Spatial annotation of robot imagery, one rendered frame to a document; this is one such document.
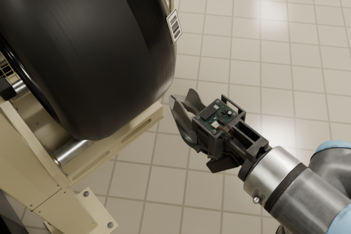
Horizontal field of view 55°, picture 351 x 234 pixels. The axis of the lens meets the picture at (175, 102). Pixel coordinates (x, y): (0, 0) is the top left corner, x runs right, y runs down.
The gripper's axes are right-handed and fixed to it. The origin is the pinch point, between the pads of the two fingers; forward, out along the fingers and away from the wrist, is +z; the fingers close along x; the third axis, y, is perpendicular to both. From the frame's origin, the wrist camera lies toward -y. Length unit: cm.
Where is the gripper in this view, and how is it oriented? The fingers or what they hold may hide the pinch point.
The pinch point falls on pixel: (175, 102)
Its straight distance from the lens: 64.5
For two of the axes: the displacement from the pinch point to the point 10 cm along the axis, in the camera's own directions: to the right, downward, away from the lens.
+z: -6.7, -5.6, 4.9
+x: -7.4, 5.7, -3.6
